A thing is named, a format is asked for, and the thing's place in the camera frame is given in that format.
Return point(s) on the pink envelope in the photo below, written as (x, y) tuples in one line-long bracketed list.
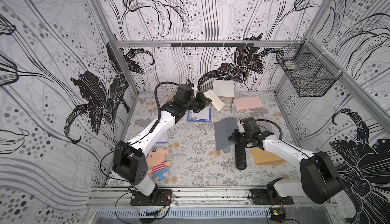
[(246, 103)]

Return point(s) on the black wall bar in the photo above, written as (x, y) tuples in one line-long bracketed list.
[(207, 44)]

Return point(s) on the dark grey envelope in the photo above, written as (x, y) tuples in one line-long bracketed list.
[(223, 130)]

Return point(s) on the white mini drawer box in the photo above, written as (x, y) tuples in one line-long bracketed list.
[(225, 91)]

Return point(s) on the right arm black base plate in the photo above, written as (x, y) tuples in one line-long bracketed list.
[(268, 195)]

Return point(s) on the black wire basket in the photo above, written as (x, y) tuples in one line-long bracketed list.
[(306, 70)]

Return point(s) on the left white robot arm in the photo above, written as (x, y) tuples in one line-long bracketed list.
[(129, 159)]

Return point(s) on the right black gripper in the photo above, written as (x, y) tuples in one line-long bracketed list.
[(239, 139)]

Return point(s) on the black remote control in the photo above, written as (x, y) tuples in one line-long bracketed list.
[(240, 157)]

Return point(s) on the tan kraft envelope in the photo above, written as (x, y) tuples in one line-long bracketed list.
[(261, 157)]

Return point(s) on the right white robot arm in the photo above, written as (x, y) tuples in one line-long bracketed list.
[(319, 180)]

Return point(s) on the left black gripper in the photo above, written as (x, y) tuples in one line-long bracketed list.
[(200, 103)]

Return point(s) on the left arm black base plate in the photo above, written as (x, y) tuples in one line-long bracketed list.
[(159, 197)]

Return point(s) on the small green circuit board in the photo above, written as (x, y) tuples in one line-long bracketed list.
[(277, 215)]

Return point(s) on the pig plush toy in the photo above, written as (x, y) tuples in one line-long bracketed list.
[(157, 164)]

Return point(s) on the white slotted cable duct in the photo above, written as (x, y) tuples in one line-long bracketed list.
[(184, 213)]

